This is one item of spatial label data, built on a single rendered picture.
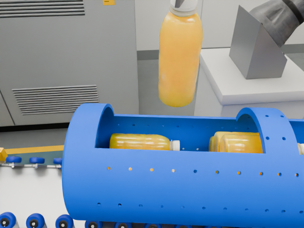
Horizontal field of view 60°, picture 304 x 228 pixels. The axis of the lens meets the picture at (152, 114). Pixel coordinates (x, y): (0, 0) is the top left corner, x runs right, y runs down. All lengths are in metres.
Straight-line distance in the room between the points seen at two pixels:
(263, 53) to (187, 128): 0.33
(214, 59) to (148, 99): 1.80
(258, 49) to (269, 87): 0.12
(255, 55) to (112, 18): 1.23
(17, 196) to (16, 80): 1.48
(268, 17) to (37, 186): 0.85
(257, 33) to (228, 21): 2.66
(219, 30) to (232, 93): 2.71
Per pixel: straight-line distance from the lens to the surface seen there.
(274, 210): 0.61
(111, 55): 2.03
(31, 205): 0.86
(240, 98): 0.85
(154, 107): 2.64
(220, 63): 0.99
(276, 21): 0.89
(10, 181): 0.95
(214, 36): 3.52
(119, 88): 2.17
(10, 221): 0.80
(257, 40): 0.86
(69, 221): 0.74
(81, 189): 0.57
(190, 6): 0.40
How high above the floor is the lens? 1.60
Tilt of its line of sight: 39 degrees down
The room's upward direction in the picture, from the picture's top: straight up
